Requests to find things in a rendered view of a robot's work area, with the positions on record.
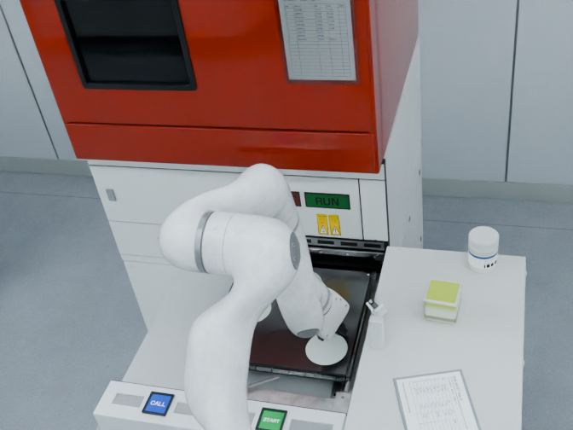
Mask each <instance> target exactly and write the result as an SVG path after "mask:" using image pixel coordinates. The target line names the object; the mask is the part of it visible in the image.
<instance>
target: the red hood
mask: <svg viewBox="0 0 573 430"><path fill-rule="evenodd" d="M20 4H21V7H22V9H23V12H24V14H25V17H26V21H27V23H28V26H29V28H30V31H31V33H32V37H33V40H34V42H35V44H36V47H37V50H38V53H39V56H40V59H41V62H42V63H43V68H44V71H45V72H46V75H47V78H48V81H49V84H50V87H51V89H52V91H53V94H54V97H55V101H56V103H57V106H58V108H59V111H60V113H61V117H62V120H63V122H64V125H65V127H66V130H67V134H68V136H69V139H70V142H71V144H72V148H73V151H74V153H75V155H76V158H77V159H83V160H116V161H134V162H151V163H168V164H185V165H203V166H235V167H250V166H253V165H256V164H267V165H271V166H273V167H275V168H276V169H287V170H304V171H337V172H354V173H372V174H379V171H380V168H381V165H382V162H383V158H384V156H385V150H386V147H387V143H388V141H389V137H390V134H391V129H392V126H393V123H394V119H395V117H396V111H397V108H398V104H399V102H400V98H401V95H402V90H403V86H404V84H405V80H406V77H407V74H408V69H409V65H410V62H411V59H412V56H413V52H414V47H415V45H416V41H417V37H418V35H419V10H418V0H20Z"/></svg>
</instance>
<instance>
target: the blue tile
mask: <svg viewBox="0 0 573 430"><path fill-rule="evenodd" d="M170 400H171V397H170V396H164V395H158V394H153V395H152V397H151V399H150V401H149V403H148V406H147V408H146V409H145V410H146V411H152V412H158V413H165V410H166V407H167V405H168V403H169V402H170Z"/></svg>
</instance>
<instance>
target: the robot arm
mask: <svg viewBox="0 0 573 430"><path fill-rule="evenodd" d="M158 240H159V249H160V251H161V253H162V255H163V256H164V258H165V259H166V260H167V261H168V262H169V263H170V264H172V265H174V266H175V267H177V268H179V269H181V270H187V271H192V272H199V273H206V274H213V275H220V276H232V277H233V278H234V285H233V287H232V289H231V290H230V292H229V293H228V294H227V295H226V296H225V297H224V298H223V299H221V300H220V301H218V302H217V303H216V304H215V305H213V306H212V307H210V308H209V309H207V310H206V311H204V312H203V313H202V314H201V315H200V316H199V317H198V318H196V320H195V321H194V323H193V324H192V327H191V329H190V330H189V334H188V341H187V348H186V355H185V364H184V377H183V385H184V393H185V398H186V401H187V404H188V407H189V410H190V412H191V413H192V415H193V416H194V418H195V420H196V421H197V422H198V423H199V424H200V425H201V426H202V427H203V428H204V429H205V430H252V426H251V423H250V417H249V412H248V404H247V378H248V369H249V361H250V354H251V346H252V336H253V333H254V329H255V327H256V325H257V322H258V319H259V318H260V317H261V316H262V314H263V312H264V311H265V310H266V309H267V308H268V307H269V305H270V304H271V303H272V302H273V301H274V300H275V299H276V300H277V303H278V306H279V308H280V311H281V315H282V316H283V318H284V320H285V322H286V325H287V326H288V328H289V329H290V330H291V331H292V333H294V334H295V335H297V336H298V337H301V338H311V337H314V336H316V335H317V337H318V339H319V340H321V341H324V340H330V339H331V338H332V337H333V335H334V334H336V335H340V334H342V335H343V336H345V333H347V332H348V330H347V329H346V327H345V324H344V318H345V316H346V314H347V312H348V310H349V308H350V307H349V304H348V303H347V302H346V301H345V300H344V299H343V298H342V297H341V296H340V295H338V294H337V293H336V292H334V291H333V290H332V289H330V288H327V286H326V285H325V284H324V283H323V282H322V281H321V279H320V278H319V277H318V276H317V275H316V274H315V272H314V271H313V268H312V263H311V259H310V252H309V248H308V244H307V241H306V237H305V234H304V229H303V226H302V224H301V221H300V217H299V215H298V210H297V208H296V205H295V202H294V199H293V197H292V192H291V190H290V188H289V185H288V183H287V180H286V179H285V177H284V176H283V174H282V173H281V172H280V171H279V170H278V169H276V168H275V167H273V166H271V165H267V164H256V165H253V166H250V167H249V168H247V169H246V170H245V171H243V172H242V173H241V174H240V175H239V176H238V177H237V178H236V179H235V180H234V181H233V182H231V183H229V184H227V185H225V186H223V187H221V188H218V189H214V190H211V191H208V192H205V193H203V194H201V195H197V196H195V197H193V198H191V199H189V200H186V201H185V202H183V203H182V204H181V205H180V206H178V207H177V208H176V209H174V210H173V211H172V212H171V213H170V214H169V215H168V217H167V218H166V219H165V221H164V222H163V223H162V225H161V228H160V231H159V236H158Z"/></svg>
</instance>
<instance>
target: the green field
mask: <svg viewBox="0 0 573 430"><path fill-rule="evenodd" d="M305 195H306V202H307V206H320V207H333V208H347V209H349V202H348V196H340V195H313V194H305Z"/></svg>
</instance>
